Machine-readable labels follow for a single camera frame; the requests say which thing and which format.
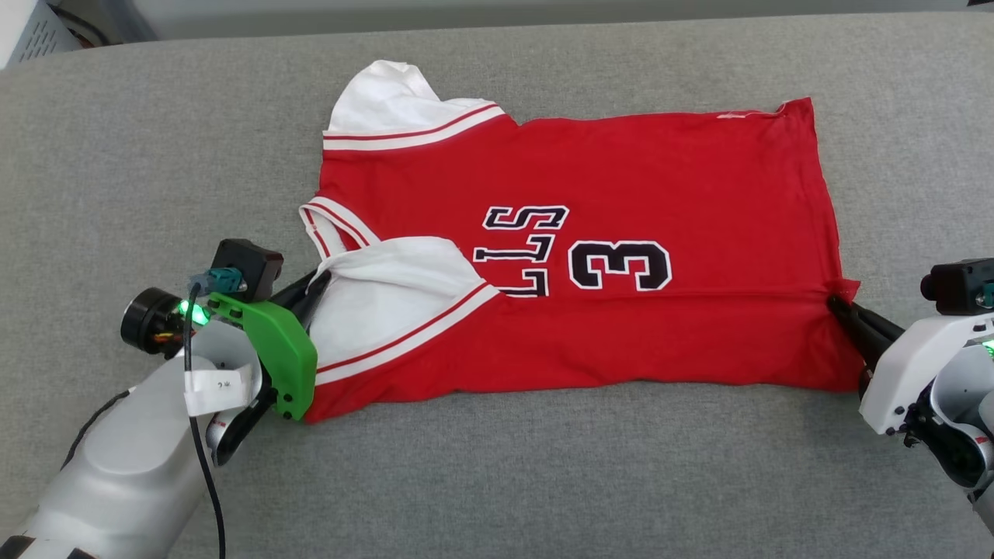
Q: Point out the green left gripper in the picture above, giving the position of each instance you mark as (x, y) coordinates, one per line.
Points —
(287, 357)

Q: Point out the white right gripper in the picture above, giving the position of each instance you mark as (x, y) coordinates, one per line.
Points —
(901, 373)

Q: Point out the red and white basketball jersey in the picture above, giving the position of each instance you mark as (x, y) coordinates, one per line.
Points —
(660, 178)

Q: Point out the white and grey left robot arm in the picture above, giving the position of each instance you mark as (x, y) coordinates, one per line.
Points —
(124, 466)

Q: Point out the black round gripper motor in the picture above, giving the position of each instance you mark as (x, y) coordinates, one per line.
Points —
(147, 318)

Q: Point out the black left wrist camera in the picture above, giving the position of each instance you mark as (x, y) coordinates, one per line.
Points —
(248, 264)

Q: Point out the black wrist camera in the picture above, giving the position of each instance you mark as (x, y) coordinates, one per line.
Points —
(248, 264)
(959, 286)

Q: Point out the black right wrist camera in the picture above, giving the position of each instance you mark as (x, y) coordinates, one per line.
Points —
(959, 286)

